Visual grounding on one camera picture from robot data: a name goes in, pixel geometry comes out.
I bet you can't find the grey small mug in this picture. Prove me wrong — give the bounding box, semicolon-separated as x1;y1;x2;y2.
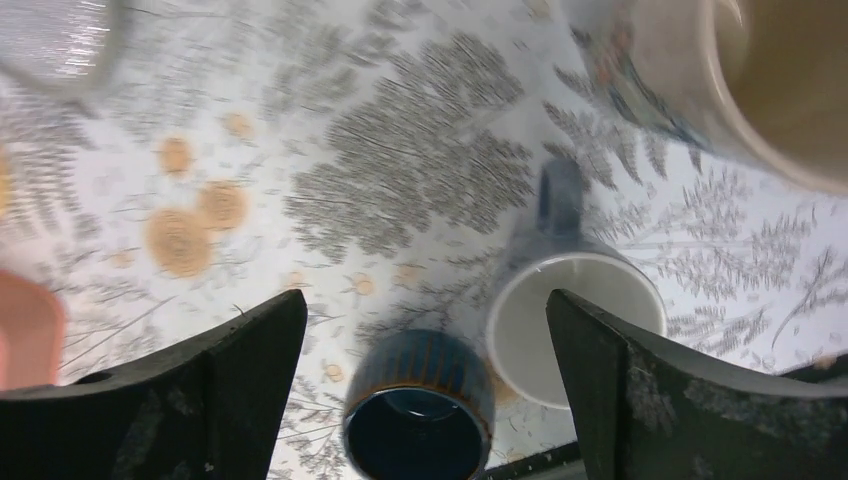
485;156;667;410

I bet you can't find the floral table mat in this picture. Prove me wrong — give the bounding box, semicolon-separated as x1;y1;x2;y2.
1;1;847;479

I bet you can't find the dark blue small mug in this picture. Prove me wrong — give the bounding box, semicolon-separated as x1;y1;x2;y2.
342;329;495;480

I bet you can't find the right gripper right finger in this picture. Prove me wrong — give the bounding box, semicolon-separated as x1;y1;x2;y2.
546;290;847;479

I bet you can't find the cream floral tall mug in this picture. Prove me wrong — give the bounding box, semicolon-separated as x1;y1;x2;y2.
566;0;847;196

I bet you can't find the pink plastic tray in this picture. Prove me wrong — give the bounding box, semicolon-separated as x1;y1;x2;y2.
1;270;66;391

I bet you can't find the grey oval stone pad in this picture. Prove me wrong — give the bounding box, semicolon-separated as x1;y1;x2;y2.
1;0;129;100

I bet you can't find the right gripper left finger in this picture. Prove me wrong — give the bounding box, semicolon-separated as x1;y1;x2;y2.
1;289;308;479

